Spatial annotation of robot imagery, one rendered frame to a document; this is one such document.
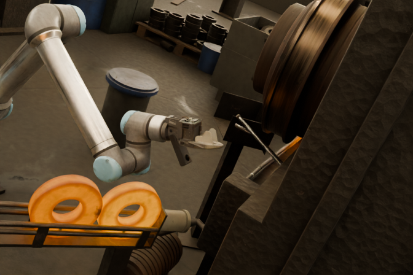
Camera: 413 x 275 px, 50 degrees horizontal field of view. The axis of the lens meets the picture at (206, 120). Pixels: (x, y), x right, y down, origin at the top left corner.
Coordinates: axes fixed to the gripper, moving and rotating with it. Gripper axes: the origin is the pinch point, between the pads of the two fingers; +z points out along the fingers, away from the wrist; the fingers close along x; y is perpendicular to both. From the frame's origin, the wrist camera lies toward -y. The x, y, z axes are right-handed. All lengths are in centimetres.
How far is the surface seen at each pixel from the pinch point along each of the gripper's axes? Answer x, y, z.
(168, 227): -38.5, -9.5, 4.2
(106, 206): -52, 0, -4
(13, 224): -69, 0, -14
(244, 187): -23.6, -0.5, 18.4
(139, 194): -46.4, 1.8, 0.7
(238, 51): 234, 3, -90
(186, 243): 43, -68, -32
